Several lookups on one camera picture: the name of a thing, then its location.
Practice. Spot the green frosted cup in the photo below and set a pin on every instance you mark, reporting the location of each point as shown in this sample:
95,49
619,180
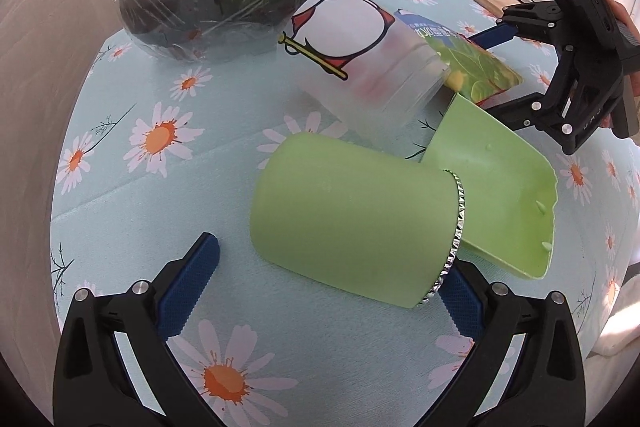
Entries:
350,217

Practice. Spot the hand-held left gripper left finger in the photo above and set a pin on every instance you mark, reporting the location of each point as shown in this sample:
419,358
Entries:
187,287

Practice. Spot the blue daisy print tablecloth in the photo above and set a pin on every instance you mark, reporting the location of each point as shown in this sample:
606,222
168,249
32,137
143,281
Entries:
200,187

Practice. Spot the green plastic lid piece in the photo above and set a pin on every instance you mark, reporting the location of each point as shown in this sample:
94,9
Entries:
500,187

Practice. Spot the person's right hand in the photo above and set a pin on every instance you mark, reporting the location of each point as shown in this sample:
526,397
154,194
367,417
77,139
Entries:
619,9

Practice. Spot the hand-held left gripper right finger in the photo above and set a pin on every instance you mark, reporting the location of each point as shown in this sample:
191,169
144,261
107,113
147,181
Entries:
462,302

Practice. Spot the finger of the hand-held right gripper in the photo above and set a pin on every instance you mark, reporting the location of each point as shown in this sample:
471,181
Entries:
525,109
495,37

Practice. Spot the green snack packet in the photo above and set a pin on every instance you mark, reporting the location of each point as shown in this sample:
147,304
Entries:
475,67

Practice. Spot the translucent cup with cartoon print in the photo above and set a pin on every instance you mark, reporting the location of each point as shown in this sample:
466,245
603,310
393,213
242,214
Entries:
360,57

